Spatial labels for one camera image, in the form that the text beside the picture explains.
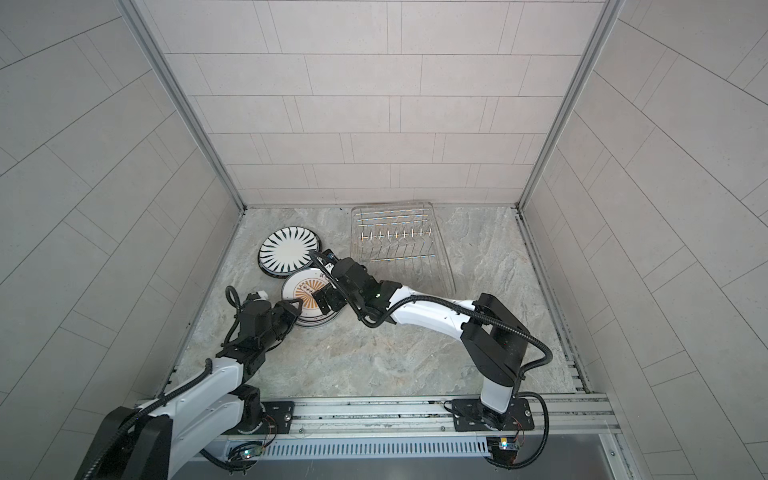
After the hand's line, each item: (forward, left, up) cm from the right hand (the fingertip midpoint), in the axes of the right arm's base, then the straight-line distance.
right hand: (324, 288), depth 79 cm
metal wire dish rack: (+19, -22, -6) cm, 30 cm away
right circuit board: (-36, -42, -16) cm, 58 cm away
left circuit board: (-34, +14, -10) cm, 38 cm away
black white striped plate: (+21, +17, -10) cm, 29 cm away
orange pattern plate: (+6, +9, -8) cm, 14 cm away
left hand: (+2, +6, -8) cm, 10 cm away
